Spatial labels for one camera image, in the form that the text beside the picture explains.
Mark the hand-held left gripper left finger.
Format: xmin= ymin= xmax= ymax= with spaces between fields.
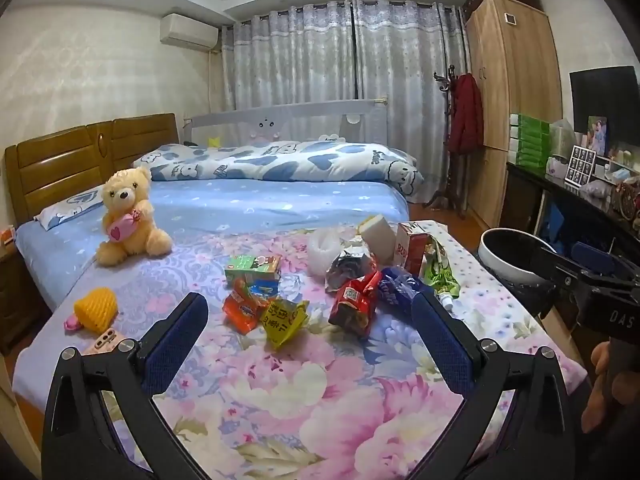
xmin=41 ymin=291 xmax=209 ymax=480

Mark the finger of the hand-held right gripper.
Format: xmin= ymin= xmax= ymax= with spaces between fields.
xmin=532 ymin=247 xmax=601 ymax=293
xmin=572 ymin=241 xmax=640 ymax=281

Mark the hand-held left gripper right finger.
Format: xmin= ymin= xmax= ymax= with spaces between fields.
xmin=411 ymin=291 xmax=576 ymax=480

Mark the white trash bin black liner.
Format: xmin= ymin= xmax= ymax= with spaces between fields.
xmin=477 ymin=228 xmax=563 ymax=321

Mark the blue snack wrapper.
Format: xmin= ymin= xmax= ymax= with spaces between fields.
xmin=377 ymin=266 xmax=436 ymax=318

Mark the green drink pouch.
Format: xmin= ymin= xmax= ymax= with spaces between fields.
xmin=419 ymin=237 xmax=461 ymax=313

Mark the orange snack wrapper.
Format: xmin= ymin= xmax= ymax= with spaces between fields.
xmin=221 ymin=280 xmax=273 ymax=335

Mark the red milk carton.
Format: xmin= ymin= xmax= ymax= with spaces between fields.
xmin=395 ymin=221 xmax=432 ymax=276

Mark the red snack wrapper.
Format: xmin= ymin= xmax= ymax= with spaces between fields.
xmin=328 ymin=271 xmax=383 ymax=337

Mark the green drink carton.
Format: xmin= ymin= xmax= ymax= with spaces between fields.
xmin=224 ymin=254 xmax=282 ymax=301

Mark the yellow snack wrapper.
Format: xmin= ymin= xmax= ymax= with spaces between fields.
xmin=260 ymin=297 xmax=311 ymax=352

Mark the silver snack bag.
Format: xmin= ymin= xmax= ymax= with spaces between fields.
xmin=326 ymin=235 xmax=381 ymax=293

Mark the white and yellow sponge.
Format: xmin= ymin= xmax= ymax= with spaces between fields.
xmin=357 ymin=214 xmax=396 ymax=266

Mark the person's right hand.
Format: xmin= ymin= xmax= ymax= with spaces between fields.
xmin=581 ymin=341 xmax=621 ymax=433

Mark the brown patterned bag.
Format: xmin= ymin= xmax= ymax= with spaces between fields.
xmin=612 ymin=180 xmax=640 ymax=221

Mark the grey plastic bag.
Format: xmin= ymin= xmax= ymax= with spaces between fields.
xmin=582 ymin=180 xmax=613 ymax=201

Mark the black cabinet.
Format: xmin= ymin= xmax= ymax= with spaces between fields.
xmin=497 ymin=160 xmax=640 ymax=281

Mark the pink phone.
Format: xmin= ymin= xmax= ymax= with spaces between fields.
xmin=81 ymin=327 xmax=126 ymax=357

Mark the yellow foam fruit net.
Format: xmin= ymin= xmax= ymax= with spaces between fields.
xmin=74 ymin=287 xmax=119 ymax=335

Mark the sheet of small photos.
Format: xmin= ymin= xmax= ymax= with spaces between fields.
xmin=565 ymin=145 xmax=597 ymax=188

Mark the stack of green boxes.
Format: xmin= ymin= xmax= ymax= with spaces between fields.
xmin=509 ymin=112 xmax=551 ymax=177

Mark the clear plastic bag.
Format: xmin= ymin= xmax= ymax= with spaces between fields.
xmin=547 ymin=119 xmax=576 ymax=161

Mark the floral blanket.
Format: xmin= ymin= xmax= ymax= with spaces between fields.
xmin=12 ymin=225 xmax=588 ymax=480

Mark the dark wooden coat rack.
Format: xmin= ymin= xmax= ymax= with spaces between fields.
xmin=422 ymin=65 xmax=473 ymax=218

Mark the yellow teddy bear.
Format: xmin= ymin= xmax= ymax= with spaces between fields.
xmin=95 ymin=165 xmax=174 ymax=267

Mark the bed with blue sheet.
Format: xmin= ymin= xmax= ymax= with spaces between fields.
xmin=15 ymin=177 xmax=411 ymax=311

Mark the wooden nightstand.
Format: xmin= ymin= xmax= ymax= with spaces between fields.
xmin=0 ymin=245 xmax=51 ymax=356

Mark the black television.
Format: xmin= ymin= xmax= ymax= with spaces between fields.
xmin=569 ymin=65 xmax=640 ymax=141

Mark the red coat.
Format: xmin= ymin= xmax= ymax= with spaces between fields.
xmin=446 ymin=73 xmax=485 ymax=153

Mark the blue patterned pillow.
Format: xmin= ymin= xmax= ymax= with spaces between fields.
xmin=34 ymin=185 xmax=108 ymax=232

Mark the wooden wardrobe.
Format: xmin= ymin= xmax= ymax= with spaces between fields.
xmin=465 ymin=0 xmax=563 ymax=231

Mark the blue and white quilt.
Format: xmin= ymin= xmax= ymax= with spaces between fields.
xmin=132 ymin=140 xmax=426 ymax=196

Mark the wooden headboard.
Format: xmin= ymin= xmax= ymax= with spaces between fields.
xmin=4 ymin=112 xmax=180 ymax=226

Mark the grey patterned curtain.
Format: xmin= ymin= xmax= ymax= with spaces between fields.
xmin=220 ymin=5 xmax=358 ymax=113
xmin=352 ymin=0 xmax=473 ymax=206

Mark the white air conditioner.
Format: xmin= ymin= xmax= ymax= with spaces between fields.
xmin=160 ymin=12 xmax=220 ymax=51

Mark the standing photo frame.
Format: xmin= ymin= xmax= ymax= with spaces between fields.
xmin=586 ymin=116 xmax=608 ymax=156

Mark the grey bed guard rail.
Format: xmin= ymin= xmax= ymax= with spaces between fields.
xmin=182 ymin=95 xmax=390 ymax=147

